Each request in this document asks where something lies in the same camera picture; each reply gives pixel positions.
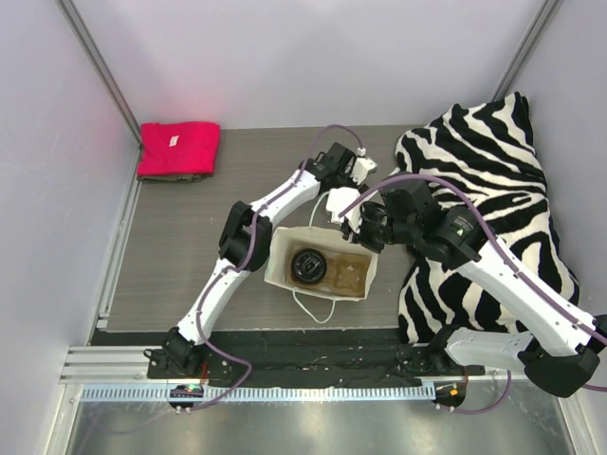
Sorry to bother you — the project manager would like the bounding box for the tan cloth lump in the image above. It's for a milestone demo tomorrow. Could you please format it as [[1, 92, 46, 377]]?
[[289, 249, 371, 296]]

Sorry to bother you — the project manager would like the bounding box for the printed paper gift bag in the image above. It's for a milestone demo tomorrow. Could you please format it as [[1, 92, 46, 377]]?
[[263, 191, 380, 326]]

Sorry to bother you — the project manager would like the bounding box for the black plastic cup lid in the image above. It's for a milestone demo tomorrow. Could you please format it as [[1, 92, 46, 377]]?
[[290, 248, 327, 284]]

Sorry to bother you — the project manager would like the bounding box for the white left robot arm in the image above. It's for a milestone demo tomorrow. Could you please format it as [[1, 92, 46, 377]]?
[[150, 143, 377, 378]]

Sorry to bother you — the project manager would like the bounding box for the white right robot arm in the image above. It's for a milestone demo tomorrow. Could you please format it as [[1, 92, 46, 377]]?
[[332, 173, 606, 398]]

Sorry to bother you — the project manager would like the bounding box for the zebra striped blanket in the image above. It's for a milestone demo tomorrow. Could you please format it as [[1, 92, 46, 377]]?
[[395, 92, 580, 343]]

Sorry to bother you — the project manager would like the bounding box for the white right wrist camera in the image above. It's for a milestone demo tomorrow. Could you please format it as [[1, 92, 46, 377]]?
[[325, 187, 361, 233]]

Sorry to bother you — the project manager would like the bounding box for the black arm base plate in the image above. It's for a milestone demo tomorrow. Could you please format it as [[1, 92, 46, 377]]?
[[144, 328, 485, 389]]

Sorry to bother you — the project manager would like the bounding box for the aluminium frame rail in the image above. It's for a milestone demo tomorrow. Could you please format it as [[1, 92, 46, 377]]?
[[61, 337, 506, 410]]

